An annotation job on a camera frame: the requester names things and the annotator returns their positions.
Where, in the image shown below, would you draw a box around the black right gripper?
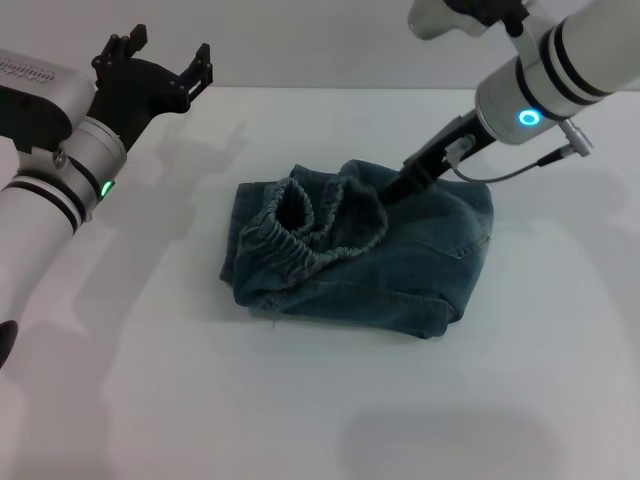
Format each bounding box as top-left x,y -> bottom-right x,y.
378,111 -> 497,206

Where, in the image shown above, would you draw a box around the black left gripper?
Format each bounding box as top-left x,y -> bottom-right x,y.
88,24 -> 217,152

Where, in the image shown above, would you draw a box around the blue denim shorts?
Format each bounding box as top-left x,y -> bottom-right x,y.
218,158 -> 496,342

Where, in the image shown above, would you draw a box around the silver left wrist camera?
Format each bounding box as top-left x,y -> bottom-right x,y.
0,48 -> 97,152

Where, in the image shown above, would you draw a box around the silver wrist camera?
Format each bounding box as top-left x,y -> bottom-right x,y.
0,48 -> 97,152
407,0 -> 532,42

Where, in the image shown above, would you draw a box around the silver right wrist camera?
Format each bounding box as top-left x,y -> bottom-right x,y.
407,0 -> 532,42

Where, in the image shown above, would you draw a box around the grey cable with metal plug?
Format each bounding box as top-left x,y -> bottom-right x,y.
441,118 -> 590,185

